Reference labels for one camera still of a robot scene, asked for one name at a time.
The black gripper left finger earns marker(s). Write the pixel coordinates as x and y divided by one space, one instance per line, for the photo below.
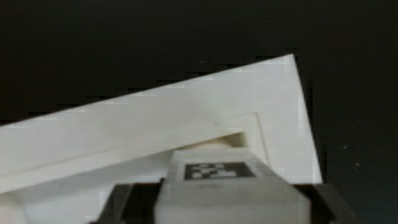
128 208

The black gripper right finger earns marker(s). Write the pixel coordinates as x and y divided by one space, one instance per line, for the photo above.
331 211

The white square tabletop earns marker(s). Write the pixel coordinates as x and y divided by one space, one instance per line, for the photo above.
56 194

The white U-shaped obstacle fence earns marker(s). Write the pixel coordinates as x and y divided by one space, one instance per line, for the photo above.
240 101

